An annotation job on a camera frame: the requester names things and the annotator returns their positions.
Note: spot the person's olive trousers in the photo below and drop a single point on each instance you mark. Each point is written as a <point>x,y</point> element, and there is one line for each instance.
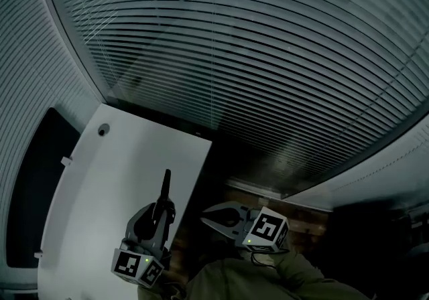
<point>234,282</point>

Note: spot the person's right forearm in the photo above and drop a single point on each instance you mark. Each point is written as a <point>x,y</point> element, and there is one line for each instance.
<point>301,272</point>

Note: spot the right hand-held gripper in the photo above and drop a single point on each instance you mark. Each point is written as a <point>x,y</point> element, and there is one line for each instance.
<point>268,226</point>

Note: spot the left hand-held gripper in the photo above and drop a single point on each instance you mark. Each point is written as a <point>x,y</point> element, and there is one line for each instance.
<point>140,225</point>

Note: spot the wide grey window blind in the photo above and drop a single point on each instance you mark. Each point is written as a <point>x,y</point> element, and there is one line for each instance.
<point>251,57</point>

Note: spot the white table edge clip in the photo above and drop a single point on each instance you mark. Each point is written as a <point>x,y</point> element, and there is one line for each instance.
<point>66,160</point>
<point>38,254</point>

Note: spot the grey window frame post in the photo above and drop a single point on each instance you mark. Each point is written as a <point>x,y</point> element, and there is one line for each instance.
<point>72,29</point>

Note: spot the pale grey window blind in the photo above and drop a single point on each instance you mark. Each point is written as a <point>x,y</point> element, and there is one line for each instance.
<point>378,171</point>

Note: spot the person's left forearm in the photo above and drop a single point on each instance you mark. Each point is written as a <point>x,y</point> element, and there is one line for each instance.
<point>157,293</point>

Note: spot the narrow grey window blind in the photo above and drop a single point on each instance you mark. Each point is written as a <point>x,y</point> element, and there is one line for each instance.
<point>30,57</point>

